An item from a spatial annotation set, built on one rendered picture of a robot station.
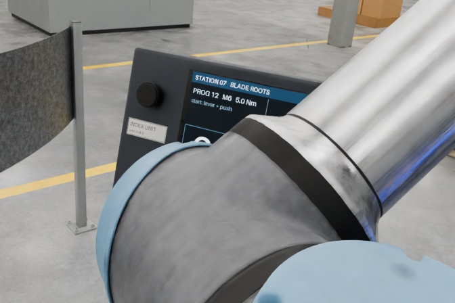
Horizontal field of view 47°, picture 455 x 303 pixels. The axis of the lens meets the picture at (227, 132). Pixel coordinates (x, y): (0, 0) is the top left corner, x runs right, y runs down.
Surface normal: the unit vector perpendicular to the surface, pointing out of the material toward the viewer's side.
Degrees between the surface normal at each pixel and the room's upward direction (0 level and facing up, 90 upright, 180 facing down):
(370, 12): 90
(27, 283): 0
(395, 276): 8
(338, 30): 90
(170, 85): 75
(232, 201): 31
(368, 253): 8
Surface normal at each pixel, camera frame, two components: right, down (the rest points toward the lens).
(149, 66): -0.37, 0.06
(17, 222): 0.07, -0.92
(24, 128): 0.96, 0.17
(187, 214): -0.38, -0.70
